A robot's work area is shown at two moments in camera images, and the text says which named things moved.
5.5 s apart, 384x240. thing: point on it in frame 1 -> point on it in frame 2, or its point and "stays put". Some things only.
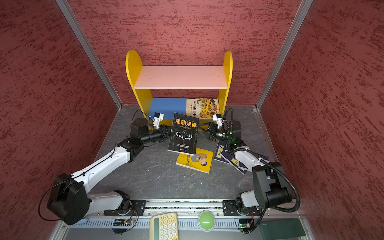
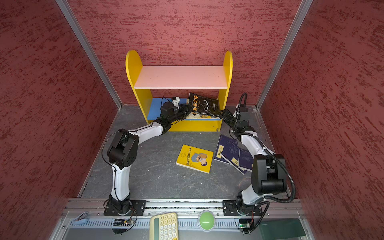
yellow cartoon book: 201,161 stays put
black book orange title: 183,138 -> 199,104
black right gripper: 212,131 -> 230,114
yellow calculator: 164,226 stays put
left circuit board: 122,222 stays put
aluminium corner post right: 304,7 stays put
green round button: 206,220 stays put
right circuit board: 244,223 stays put
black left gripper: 164,132 -> 183,107
